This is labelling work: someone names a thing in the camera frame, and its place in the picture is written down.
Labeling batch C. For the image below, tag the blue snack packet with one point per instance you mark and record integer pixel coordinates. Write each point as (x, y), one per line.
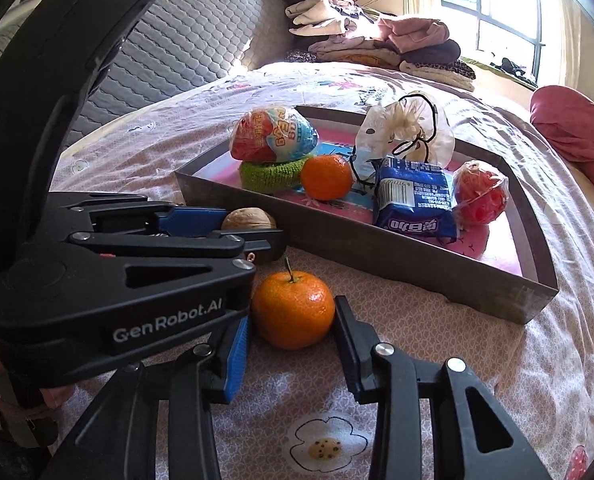
(413, 198)

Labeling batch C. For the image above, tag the red ball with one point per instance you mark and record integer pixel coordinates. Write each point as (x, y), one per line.
(480, 192)

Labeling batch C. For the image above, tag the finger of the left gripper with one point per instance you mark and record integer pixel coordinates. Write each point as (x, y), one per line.
(123, 213)
(258, 246)

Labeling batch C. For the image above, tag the pink blue book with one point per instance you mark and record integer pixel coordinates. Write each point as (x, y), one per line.
(493, 245)

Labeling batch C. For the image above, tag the colourful toy egg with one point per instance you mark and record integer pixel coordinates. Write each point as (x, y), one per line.
(272, 135)

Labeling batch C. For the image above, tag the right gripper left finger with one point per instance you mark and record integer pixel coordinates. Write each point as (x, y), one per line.
(225, 369)

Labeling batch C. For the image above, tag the pink quilted blanket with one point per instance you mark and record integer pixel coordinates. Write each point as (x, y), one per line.
(565, 117)

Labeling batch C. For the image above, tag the green fuzzy hair scrunchie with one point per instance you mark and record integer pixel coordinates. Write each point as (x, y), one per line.
(271, 178)

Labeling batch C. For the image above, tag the pile of folded clothes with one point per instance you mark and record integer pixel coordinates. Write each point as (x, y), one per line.
(343, 31)

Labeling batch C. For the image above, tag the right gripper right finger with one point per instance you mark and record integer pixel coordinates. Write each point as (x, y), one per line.
(355, 340)

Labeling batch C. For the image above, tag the orange tangerine with stem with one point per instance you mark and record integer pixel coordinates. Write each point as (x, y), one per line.
(292, 309)

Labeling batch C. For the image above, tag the window with dark frame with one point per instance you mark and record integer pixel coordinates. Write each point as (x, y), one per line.
(508, 33)

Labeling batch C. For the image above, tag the grey quilted headboard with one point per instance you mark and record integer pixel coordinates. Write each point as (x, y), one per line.
(180, 45)

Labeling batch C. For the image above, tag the pink strawberry bed sheet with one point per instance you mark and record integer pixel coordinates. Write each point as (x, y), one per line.
(294, 417)

